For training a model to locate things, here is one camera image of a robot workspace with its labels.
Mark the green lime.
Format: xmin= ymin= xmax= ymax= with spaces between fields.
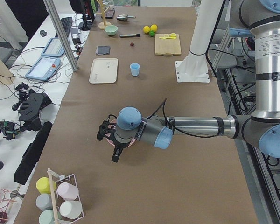
xmin=149 ymin=30 xmax=155 ymax=37

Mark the steel muddler black tip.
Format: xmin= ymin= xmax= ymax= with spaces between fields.
xmin=119 ymin=33 xmax=140 ymax=38

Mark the wooden mug tree stand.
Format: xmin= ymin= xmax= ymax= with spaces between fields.
xmin=96 ymin=0 xmax=111 ymax=30

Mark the mint cup in rack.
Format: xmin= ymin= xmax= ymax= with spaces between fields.
xmin=38 ymin=210 xmax=55 ymax=224

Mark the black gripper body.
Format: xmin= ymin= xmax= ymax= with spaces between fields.
xmin=113 ymin=140 xmax=130 ymax=151

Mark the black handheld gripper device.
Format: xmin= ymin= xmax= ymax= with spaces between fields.
xmin=12 ymin=82 xmax=52 ymax=131

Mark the aluminium frame post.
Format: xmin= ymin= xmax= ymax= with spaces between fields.
xmin=43 ymin=0 xmax=78 ymax=72

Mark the wooden cutting board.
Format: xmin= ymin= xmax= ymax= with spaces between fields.
xmin=155 ymin=34 xmax=182 ymax=56

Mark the grey cup in rack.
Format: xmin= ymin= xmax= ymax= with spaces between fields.
xmin=35 ymin=193 xmax=53 ymax=211

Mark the yellow plastic knife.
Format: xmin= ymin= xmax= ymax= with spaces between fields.
xmin=158 ymin=36 xmax=177 ymax=39

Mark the white cup in rack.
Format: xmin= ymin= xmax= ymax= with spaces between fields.
xmin=59 ymin=201 xmax=82 ymax=219

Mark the light blue plastic cup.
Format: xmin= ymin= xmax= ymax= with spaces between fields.
xmin=130 ymin=63 xmax=140 ymax=77

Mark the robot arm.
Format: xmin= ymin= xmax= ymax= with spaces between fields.
xmin=107 ymin=0 xmax=280 ymax=162

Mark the grey folded cloth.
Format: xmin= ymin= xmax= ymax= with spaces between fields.
xmin=95 ymin=45 xmax=111 ymax=55

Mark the pink bowl of ice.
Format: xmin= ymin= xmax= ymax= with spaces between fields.
xmin=105 ymin=118 xmax=137 ymax=148

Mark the mint green bowl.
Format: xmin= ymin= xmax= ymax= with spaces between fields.
xmin=104 ymin=25 xmax=118 ymax=36

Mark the yellow cup in rack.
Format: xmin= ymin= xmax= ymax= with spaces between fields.
xmin=36 ymin=177 xmax=51 ymax=194

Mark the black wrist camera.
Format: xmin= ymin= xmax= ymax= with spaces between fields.
xmin=97 ymin=120 xmax=116 ymax=141

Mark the black speaker bar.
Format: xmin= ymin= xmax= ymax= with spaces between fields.
xmin=14 ymin=121 xmax=53 ymax=185

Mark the yellow lemon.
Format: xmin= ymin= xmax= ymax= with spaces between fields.
xmin=150 ymin=24 xmax=158 ymax=32
xmin=143 ymin=26 xmax=151 ymax=34

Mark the white wire cup rack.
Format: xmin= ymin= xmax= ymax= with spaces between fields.
xmin=47 ymin=168 xmax=84 ymax=224

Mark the cream rabbit tray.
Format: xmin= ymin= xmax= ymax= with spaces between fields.
xmin=89 ymin=58 xmax=118 ymax=84

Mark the black keyboard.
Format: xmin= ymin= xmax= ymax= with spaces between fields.
xmin=60 ymin=17 xmax=72 ymax=37

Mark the blue teach pendant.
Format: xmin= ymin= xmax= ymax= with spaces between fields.
xmin=41 ymin=38 xmax=64 ymax=57
xmin=25 ymin=56 xmax=61 ymax=81

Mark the pink cup in rack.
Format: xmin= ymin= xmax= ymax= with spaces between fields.
xmin=57 ymin=182 xmax=79 ymax=201

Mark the steel ice scoop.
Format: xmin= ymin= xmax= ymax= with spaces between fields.
xmin=116 ymin=14 xmax=136 ymax=21

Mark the black computer mouse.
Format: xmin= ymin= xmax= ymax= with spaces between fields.
xmin=40 ymin=30 xmax=47 ymax=37

